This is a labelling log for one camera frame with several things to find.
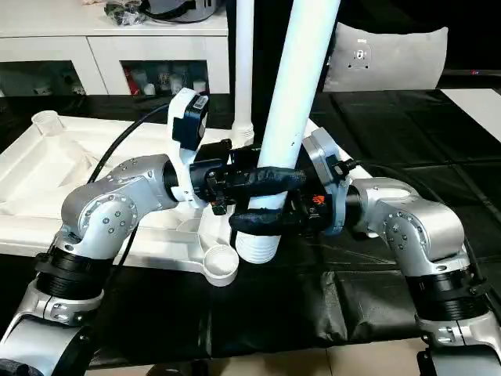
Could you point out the white plastic table top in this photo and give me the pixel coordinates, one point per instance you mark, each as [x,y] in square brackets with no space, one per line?
[47,204]

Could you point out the white glass-door cabinet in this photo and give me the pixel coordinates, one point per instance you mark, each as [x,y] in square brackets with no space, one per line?
[78,39]

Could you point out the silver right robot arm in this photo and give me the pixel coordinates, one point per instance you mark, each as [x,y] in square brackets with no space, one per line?
[415,235]

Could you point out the white flat board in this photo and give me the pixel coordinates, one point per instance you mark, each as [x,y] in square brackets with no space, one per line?
[477,106]

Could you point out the dark round appliance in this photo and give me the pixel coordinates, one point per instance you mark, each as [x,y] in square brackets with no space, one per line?
[176,8]

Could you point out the black cabinet with gold label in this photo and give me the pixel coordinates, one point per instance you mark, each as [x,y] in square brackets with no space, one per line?
[266,47]

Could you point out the grey cushion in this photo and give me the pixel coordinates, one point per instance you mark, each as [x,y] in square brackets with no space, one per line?
[387,59]

